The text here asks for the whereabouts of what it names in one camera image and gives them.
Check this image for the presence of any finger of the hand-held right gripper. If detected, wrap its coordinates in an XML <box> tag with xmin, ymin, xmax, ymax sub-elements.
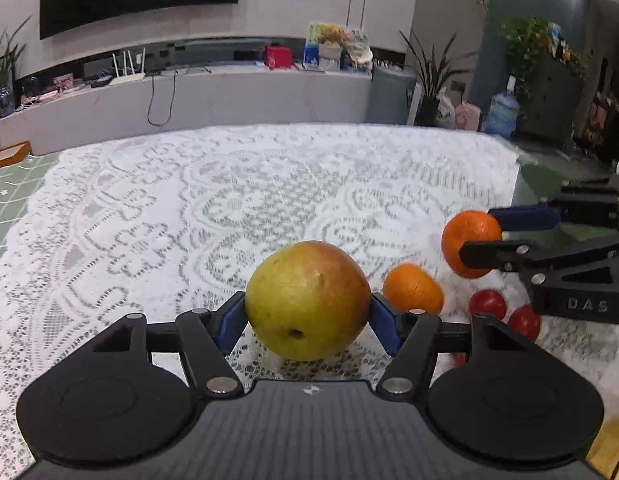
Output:
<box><xmin>459</xmin><ymin>233</ymin><xmax>619</xmax><ymax>287</ymax></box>
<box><xmin>488</xmin><ymin>177</ymin><xmax>619</xmax><ymax>233</ymax></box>

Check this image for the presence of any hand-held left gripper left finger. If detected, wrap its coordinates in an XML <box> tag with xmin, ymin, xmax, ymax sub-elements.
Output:
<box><xmin>86</xmin><ymin>291</ymin><xmax>247</xmax><ymax>397</ymax></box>

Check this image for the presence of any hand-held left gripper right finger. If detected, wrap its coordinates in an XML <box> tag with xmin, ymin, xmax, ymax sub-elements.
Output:
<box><xmin>370</xmin><ymin>294</ymin><xmax>535</xmax><ymax>398</ymax></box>

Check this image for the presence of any green bowl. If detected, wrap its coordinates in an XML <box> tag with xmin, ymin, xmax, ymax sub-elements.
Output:
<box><xmin>512</xmin><ymin>162</ymin><xmax>619</xmax><ymax>247</ymax></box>

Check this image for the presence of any orange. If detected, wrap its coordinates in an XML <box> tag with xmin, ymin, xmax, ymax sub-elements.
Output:
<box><xmin>382</xmin><ymin>263</ymin><xmax>445</xmax><ymax>317</ymax></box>
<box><xmin>441</xmin><ymin>210</ymin><xmax>504</xmax><ymax>280</ymax></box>

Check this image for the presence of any red cherry tomato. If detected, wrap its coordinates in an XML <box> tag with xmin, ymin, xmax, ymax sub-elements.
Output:
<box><xmin>508</xmin><ymin>304</ymin><xmax>543</xmax><ymax>342</ymax></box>
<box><xmin>469</xmin><ymin>289</ymin><xmax>507</xmax><ymax>321</ymax></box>

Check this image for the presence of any yellow red pear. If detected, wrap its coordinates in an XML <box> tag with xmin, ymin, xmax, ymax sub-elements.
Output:
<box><xmin>245</xmin><ymin>241</ymin><xmax>373</xmax><ymax>362</ymax></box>

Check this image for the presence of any blue water bottle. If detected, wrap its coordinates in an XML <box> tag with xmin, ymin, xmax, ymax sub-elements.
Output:
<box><xmin>483</xmin><ymin>76</ymin><xmax>521</xmax><ymax>140</ymax></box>

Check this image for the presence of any pink bag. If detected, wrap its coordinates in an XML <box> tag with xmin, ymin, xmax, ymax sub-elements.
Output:
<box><xmin>455</xmin><ymin>101</ymin><xmax>483</xmax><ymax>131</ymax></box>

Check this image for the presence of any white lace tablecloth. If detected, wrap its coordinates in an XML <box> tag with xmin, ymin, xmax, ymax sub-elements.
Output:
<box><xmin>0</xmin><ymin>124</ymin><xmax>619</xmax><ymax>461</ymax></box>

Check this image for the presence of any dark cabinet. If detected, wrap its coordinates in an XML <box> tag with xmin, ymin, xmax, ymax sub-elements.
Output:
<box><xmin>518</xmin><ymin>50</ymin><xmax>586</xmax><ymax>147</ymax></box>

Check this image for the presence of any white plastic bag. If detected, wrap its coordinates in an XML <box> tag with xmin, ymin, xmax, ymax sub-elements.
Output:
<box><xmin>437</xmin><ymin>87</ymin><xmax>458</xmax><ymax>129</ymax></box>

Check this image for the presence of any tall potted plant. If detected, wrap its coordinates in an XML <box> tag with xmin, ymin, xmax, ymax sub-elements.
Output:
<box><xmin>399</xmin><ymin>30</ymin><xmax>479</xmax><ymax>128</ymax></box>

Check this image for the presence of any leafy plant on cabinet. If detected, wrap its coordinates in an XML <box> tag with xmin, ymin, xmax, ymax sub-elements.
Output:
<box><xmin>499</xmin><ymin>16</ymin><xmax>556</xmax><ymax>97</ymax></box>

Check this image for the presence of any grey trash bin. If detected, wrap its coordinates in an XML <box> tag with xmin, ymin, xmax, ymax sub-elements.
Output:
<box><xmin>367</xmin><ymin>67</ymin><xmax>418</xmax><ymax>126</ymax></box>

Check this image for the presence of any grey television console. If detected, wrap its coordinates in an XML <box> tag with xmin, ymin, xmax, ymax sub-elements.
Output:
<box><xmin>0</xmin><ymin>37</ymin><xmax>374</xmax><ymax>157</ymax></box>

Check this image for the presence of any plush toy gift box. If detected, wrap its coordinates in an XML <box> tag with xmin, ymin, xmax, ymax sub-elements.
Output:
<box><xmin>303</xmin><ymin>22</ymin><xmax>374</xmax><ymax>72</ymax></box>

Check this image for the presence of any white router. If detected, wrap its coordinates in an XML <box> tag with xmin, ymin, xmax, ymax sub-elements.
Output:
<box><xmin>109</xmin><ymin>47</ymin><xmax>148</xmax><ymax>86</ymax></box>

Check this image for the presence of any red box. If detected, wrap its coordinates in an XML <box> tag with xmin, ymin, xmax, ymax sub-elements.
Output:
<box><xmin>265</xmin><ymin>46</ymin><xmax>294</xmax><ymax>70</ymax></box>

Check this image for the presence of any orange wooden box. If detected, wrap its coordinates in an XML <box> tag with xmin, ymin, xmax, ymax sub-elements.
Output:
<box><xmin>0</xmin><ymin>141</ymin><xmax>33</xmax><ymax>177</ymax></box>

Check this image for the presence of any slim potted plant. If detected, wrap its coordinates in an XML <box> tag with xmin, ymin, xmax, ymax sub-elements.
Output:
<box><xmin>0</xmin><ymin>16</ymin><xmax>34</xmax><ymax>113</ymax></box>

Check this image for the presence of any black cable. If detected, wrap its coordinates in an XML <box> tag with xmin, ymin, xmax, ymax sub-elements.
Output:
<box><xmin>146</xmin><ymin>71</ymin><xmax>178</xmax><ymax>127</ymax></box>

